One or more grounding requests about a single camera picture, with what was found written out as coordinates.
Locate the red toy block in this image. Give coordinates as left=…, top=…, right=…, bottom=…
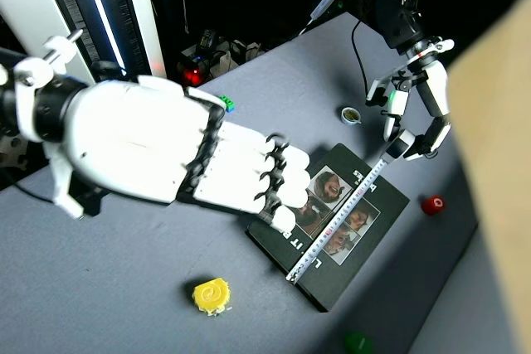
left=421, top=195, right=446, bottom=217

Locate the grey table cloth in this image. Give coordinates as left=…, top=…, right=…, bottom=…
left=0, top=12, right=482, bottom=354

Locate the small white food bowl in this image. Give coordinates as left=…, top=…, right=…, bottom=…
left=340, top=106, right=363, bottom=125

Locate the black Beatles book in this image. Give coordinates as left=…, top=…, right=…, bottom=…
left=246, top=143, right=412, bottom=313

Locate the red lit device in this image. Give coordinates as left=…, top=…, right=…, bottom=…
left=181, top=64, right=207, bottom=86

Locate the green toy block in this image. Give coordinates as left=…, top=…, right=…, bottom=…
left=343, top=331, right=376, bottom=354

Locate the black power adapter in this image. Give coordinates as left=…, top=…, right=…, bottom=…
left=197, top=29, right=220, bottom=53

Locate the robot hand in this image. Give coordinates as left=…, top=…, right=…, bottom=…
left=382, top=59, right=453, bottom=162
left=65, top=75, right=313, bottom=237

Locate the beige cardboard panel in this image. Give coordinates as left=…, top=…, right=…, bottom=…
left=446, top=0, right=531, bottom=354

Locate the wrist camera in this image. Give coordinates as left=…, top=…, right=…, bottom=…
left=68, top=169, right=105, bottom=218
left=364, top=75, right=395, bottom=109

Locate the white grey tape measure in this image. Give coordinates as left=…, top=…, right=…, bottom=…
left=285, top=129, right=416, bottom=285

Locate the yellow toy roll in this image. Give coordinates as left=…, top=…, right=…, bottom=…
left=191, top=277, right=231, bottom=317

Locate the black camera cable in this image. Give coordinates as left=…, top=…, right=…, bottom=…
left=351, top=18, right=374, bottom=96

